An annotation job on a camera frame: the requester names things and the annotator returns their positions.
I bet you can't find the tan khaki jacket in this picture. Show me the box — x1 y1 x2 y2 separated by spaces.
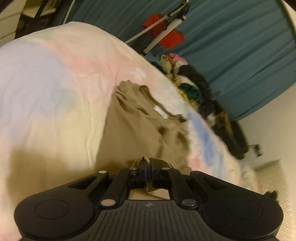
96 81 192 175

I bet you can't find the pile of mixed clothes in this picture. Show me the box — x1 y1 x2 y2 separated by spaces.
160 53 216 126

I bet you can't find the black armchair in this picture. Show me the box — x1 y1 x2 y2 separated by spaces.
214 120 249 160

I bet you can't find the quilted green pillow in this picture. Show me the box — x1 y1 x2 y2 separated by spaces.
255 160 295 240

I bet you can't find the pastel bed duvet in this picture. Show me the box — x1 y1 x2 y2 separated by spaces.
1 22 259 240

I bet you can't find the garment steamer stand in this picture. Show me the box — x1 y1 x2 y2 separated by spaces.
125 1 190 56

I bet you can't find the red cloth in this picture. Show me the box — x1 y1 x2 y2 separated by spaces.
142 14 185 49

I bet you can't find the teal curtain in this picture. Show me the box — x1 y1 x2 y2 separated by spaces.
50 1 295 120

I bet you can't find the grey black chair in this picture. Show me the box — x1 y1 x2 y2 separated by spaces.
15 1 61 39

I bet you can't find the white vanity desk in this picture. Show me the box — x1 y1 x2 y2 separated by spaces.
0 0 27 46

